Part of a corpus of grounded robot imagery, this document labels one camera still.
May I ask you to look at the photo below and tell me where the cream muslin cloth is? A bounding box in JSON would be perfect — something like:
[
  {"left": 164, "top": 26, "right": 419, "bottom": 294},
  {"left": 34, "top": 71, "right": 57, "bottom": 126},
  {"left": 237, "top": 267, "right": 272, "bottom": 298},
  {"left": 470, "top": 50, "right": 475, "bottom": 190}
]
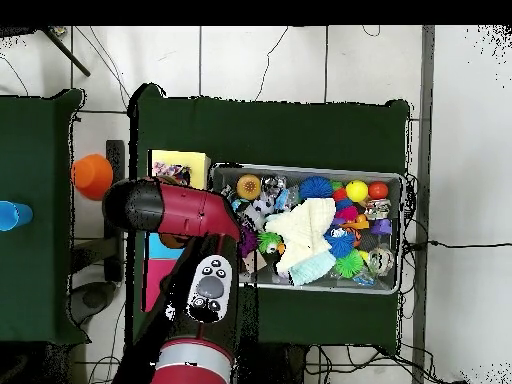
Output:
[{"left": 264, "top": 197, "right": 337, "bottom": 273}]

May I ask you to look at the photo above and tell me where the light blue muslin cloth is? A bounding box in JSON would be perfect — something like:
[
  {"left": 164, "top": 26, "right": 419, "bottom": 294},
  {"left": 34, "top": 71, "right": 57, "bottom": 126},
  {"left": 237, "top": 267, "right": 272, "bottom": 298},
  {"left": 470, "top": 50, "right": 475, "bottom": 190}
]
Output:
[{"left": 289, "top": 249, "right": 338, "bottom": 286}]

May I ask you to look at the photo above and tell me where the multicoloured knotted cloth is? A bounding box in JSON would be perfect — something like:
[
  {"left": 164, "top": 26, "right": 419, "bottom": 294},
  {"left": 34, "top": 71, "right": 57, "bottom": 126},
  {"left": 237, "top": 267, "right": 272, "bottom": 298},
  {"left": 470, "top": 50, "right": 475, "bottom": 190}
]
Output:
[{"left": 152, "top": 160, "right": 192, "bottom": 186}]

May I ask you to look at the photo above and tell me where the shallow metal mesh bin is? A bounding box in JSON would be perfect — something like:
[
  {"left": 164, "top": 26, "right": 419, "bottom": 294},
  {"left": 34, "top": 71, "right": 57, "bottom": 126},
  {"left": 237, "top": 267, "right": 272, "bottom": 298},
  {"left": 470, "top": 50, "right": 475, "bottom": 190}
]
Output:
[{"left": 210, "top": 161, "right": 405, "bottom": 295}]

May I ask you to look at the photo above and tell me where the wooden box with three holes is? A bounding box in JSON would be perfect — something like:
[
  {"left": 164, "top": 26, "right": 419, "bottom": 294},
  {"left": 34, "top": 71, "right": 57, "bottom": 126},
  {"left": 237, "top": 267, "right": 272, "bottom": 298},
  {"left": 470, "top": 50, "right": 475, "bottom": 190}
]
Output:
[{"left": 141, "top": 149, "right": 212, "bottom": 313}]

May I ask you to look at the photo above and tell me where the toy burger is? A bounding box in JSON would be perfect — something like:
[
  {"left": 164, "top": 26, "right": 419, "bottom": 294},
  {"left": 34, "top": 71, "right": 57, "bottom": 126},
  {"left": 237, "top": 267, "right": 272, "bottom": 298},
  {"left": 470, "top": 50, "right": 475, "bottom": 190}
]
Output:
[{"left": 235, "top": 174, "right": 263, "bottom": 201}]

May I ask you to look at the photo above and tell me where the purple spiky ball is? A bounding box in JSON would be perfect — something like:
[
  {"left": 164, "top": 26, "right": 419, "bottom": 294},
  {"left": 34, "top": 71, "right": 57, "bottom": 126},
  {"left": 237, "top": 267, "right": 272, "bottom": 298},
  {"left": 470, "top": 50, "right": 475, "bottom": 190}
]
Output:
[{"left": 239, "top": 227, "right": 259, "bottom": 258}]

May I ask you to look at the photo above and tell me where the large blue spiky ball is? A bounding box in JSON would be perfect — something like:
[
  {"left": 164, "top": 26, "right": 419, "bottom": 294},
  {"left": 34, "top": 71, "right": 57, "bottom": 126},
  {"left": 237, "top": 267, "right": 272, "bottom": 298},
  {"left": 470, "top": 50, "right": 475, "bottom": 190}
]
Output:
[{"left": 298, "top": 175, "right": 334, "bottom": 200}]

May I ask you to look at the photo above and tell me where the dark green table cloth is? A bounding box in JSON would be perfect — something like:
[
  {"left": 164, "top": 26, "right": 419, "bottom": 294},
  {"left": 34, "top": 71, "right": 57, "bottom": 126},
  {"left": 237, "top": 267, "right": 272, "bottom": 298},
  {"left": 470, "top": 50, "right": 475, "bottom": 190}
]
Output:
[
  {"left": 0, "top": 88, "right": 90, "bottom": 346},
  {"left": 125, "top": 82, "right": 411, "bottom": 355}
]

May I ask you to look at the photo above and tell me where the yellow smooth ball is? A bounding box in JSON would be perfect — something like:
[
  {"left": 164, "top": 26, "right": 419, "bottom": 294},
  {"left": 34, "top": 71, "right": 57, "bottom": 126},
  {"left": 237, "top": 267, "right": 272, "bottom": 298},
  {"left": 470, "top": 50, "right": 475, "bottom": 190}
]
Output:
[{"left": 345, "top": 179, "right": 369, "bottom": 203}]

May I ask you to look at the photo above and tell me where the orange smooth ball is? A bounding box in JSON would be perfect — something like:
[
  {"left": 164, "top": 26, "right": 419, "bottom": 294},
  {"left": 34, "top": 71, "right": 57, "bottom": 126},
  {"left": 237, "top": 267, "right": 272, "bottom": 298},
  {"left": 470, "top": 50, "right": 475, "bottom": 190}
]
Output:
[{"left": 367, "top": 181, "right": 390, "bottom": 201}]

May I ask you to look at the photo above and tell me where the black flat panel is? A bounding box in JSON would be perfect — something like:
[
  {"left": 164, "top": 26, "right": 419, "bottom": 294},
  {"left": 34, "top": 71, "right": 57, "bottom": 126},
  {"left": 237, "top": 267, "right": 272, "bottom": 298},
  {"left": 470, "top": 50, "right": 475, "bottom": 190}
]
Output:
[{"left": 104, "top": 139, "right": 126, "bottom": 283}]

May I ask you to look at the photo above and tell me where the orange plastic object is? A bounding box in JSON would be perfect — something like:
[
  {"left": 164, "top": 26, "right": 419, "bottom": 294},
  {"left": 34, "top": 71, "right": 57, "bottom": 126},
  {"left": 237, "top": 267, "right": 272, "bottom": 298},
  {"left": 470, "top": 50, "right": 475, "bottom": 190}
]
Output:
[{"left": 71, "top": 153, "right": 114, "bottom": 201}]

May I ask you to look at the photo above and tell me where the grey round base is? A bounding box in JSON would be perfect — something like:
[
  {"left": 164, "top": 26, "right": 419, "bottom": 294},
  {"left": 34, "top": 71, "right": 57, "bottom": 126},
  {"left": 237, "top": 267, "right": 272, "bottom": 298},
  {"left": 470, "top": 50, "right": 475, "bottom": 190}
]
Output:
[{"left": 69, "top": 281, "right": 118, "bottom": 326}]

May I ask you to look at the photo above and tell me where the blue plastic cup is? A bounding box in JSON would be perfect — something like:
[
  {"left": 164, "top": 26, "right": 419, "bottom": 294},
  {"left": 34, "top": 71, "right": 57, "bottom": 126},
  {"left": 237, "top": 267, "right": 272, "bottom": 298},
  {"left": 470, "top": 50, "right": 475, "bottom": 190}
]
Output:
[{"left": 0, "top": 200, "right": 34, "bottom": 232}]

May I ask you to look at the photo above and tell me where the black rod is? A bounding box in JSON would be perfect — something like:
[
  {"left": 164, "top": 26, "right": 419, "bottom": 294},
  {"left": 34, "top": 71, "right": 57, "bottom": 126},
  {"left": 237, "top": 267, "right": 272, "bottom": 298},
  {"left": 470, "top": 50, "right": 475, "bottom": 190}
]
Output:
[{"left": 41, "top": 26, "right": 92, "bottom": 77}]

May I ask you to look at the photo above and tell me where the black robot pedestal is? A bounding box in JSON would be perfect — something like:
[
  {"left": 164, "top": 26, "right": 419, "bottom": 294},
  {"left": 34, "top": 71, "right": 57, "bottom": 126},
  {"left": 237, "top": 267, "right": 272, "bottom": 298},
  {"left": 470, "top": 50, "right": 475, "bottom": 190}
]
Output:
[{"left": 255, "top": 341, "right": 309, "bottom": 384}]

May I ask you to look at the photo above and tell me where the black floor cable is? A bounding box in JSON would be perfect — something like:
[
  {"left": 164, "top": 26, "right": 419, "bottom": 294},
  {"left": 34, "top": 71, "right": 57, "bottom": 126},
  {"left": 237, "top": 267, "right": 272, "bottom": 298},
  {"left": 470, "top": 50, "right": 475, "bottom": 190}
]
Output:
[{"left": 427, "top": 239, "right": 512, "bottom": 249}]

